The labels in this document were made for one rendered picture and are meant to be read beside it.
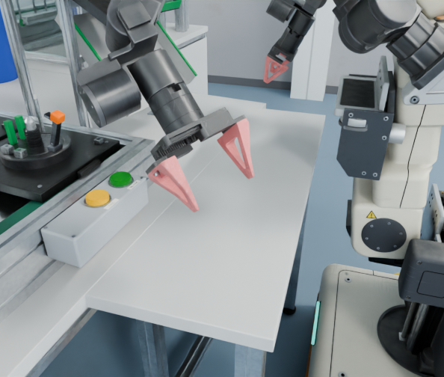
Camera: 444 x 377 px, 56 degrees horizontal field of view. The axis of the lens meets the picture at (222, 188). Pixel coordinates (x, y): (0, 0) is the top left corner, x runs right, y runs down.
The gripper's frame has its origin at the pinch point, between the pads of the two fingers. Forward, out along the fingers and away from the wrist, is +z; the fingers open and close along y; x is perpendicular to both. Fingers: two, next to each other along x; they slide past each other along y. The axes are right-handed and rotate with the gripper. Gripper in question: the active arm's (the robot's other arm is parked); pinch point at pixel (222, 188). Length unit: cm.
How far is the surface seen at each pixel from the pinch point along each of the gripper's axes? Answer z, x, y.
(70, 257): -2.5, 22.3, -18.3
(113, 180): -11.0, 26.7, -4.6
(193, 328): 16.6, 14.5, -9.1
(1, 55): -83, 112, 7
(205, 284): 12.8, 17.5, -2.7
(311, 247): 50, 126, 93
